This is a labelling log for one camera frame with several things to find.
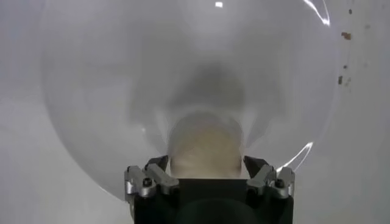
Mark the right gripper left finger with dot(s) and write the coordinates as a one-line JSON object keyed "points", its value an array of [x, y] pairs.
{"points": [[143, 182]]}

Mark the white round plate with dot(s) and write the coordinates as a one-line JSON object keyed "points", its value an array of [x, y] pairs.
{"points": [[106, 76]]}

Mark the white steamed baozi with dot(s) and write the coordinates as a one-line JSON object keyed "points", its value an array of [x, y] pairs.
{"points": [[205, 149]]}

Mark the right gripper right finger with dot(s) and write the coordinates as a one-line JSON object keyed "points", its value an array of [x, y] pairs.
{"points": [[274, 182]]}

